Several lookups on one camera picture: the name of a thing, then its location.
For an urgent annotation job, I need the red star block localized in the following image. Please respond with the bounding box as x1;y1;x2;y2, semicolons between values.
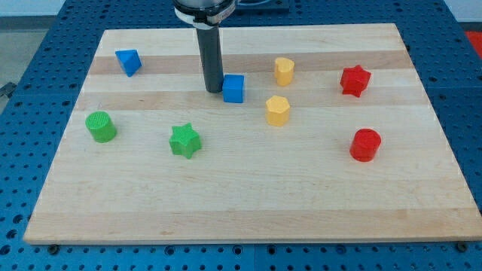
340;65;371;98

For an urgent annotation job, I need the red cylinder block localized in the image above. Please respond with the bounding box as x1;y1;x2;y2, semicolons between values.
349;128;382;162

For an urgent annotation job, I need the blue cube block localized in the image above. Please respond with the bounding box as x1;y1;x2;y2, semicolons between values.
222;75;245;103

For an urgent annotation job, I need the yellow hexagon block lower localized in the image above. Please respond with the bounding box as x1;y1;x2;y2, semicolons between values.
265;96;291;126

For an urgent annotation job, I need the green cylinder block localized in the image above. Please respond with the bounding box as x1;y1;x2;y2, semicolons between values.
85;111;117;143

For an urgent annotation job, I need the yellow pentagon block upper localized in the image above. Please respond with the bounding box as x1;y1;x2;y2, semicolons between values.
274;57;295;87

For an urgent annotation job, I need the green star block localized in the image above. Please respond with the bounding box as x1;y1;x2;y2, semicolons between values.
169;123;202;159

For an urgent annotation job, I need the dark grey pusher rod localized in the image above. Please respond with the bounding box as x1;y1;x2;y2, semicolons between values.
197;26;224;93

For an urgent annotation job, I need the wooden board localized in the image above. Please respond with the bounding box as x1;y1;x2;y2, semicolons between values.
23;23;481;245

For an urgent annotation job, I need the blue triangle block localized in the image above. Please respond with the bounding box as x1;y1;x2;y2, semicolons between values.
115;49;142;78

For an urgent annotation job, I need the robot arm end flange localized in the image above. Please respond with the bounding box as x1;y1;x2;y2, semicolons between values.
172;0;237;30

